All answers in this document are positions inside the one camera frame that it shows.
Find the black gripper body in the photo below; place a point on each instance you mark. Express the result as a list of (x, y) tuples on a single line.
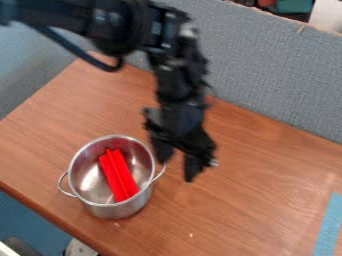
[(177, 123)]

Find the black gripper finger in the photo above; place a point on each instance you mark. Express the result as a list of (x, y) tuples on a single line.
[(163, 149), (195, 163)]

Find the red plastic block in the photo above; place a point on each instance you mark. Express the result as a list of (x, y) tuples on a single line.
[(118, 175)]

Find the metal pot with handles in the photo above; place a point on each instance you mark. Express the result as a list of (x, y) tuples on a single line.
[(83, 181)]

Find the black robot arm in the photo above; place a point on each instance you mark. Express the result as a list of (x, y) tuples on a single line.
[(102, 31)]

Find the white object under table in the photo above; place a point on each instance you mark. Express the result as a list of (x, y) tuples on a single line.
[(76, 248)]

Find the dark object bottom left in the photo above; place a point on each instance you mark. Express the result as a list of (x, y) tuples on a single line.
[(20, 247)]

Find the grey fabric divider panel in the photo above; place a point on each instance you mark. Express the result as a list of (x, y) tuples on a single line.
[(273, 65)]

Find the blue tape strip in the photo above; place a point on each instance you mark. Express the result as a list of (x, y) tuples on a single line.
[(330, 228)]

